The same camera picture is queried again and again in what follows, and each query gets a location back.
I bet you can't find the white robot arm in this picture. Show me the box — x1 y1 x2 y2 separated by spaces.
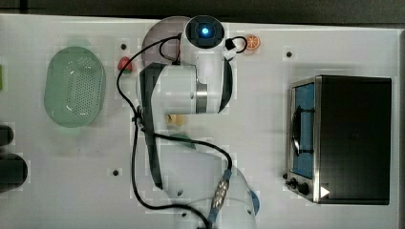
137 15 257 229

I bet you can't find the lilac round plate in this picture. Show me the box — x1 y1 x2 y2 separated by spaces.
141 16 190 67

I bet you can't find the peeled banana toy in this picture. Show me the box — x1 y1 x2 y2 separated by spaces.
166 114 183 126

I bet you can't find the green mug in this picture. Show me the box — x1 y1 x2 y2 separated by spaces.
170 134 196 150

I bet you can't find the orange slice toy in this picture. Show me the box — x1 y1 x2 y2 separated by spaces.
245 34 261 51

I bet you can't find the pink strawberry toy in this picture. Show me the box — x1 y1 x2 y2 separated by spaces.
117 56 133 74

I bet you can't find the blue cup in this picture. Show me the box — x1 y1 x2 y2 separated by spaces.
249 190 260 215

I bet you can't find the green perforated colander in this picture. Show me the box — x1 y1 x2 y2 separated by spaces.
44 46 106 128

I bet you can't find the silver toaster oven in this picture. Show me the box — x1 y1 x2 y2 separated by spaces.
283 74 392 205

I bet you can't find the small black round container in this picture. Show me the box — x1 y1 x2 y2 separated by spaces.
0 125 14 146

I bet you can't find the large black round container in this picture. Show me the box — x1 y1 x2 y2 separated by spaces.
0 154 28 193

